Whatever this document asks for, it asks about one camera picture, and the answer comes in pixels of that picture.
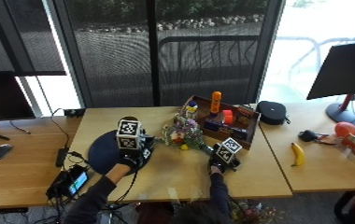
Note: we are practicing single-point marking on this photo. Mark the person's left hand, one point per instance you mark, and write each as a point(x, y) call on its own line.
point(129, 158)

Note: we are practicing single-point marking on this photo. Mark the person's right hand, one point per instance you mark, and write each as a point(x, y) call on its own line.
point(222, 163)

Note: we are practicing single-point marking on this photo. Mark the colourful flower bouquet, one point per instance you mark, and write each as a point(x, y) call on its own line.
point(184, 132)

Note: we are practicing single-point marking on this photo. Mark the white marker cube right glove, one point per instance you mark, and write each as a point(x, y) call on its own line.
point(228, 149)

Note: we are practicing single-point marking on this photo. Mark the white marker cube glove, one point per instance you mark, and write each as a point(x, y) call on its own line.
point(128, 134)
point(228, 149)

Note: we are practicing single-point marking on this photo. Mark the dark blue box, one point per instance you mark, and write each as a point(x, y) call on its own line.
point(228, 129)

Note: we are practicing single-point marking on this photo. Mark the brown wooden tray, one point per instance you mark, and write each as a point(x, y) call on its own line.
point(244, 130)

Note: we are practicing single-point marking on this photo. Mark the red cup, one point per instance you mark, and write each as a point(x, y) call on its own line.
point(228, 117)

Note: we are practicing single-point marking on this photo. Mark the brown packet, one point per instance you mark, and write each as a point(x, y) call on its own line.
point(244, 116)

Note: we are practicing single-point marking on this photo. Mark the white bottle with blue cap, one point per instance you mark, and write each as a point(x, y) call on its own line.
point(192, 109)

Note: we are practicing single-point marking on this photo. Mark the orange bottle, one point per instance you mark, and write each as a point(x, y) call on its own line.
point(216, 102)

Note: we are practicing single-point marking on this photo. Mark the black oval case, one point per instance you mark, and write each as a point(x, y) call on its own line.
point(271, 112)

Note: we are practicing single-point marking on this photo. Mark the yellow banana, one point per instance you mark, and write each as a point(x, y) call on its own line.
point(298, 154)

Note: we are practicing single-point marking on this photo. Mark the white marker cube left glove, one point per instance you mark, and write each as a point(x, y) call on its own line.
point(128, 134)

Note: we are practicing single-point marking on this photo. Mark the bunch of flowers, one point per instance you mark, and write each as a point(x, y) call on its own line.
point(254, 214)

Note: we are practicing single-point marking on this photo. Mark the black key fob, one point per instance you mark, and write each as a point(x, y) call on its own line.
point(307, 135)

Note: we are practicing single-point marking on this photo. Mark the dark blue round mat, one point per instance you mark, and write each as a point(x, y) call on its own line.
point(102, 154)

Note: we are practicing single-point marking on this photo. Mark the metal railing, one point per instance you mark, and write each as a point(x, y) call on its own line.
point(210, 53)

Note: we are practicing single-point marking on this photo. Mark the orange ball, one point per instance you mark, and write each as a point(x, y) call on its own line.
point(345, 129)

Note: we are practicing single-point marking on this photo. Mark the black device with lit screen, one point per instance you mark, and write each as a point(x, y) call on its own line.
point(70, 182)

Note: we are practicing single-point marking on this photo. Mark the small black box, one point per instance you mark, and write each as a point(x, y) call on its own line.
point(74, 112)

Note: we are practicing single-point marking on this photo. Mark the black power adapter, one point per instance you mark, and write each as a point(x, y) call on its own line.
point(61, 157)

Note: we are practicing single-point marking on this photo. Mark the black monitor with red stand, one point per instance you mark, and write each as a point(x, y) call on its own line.
point(347, 70)

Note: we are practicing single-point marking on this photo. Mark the dark grey computer mouse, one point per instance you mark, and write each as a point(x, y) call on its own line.
point(2, 151)

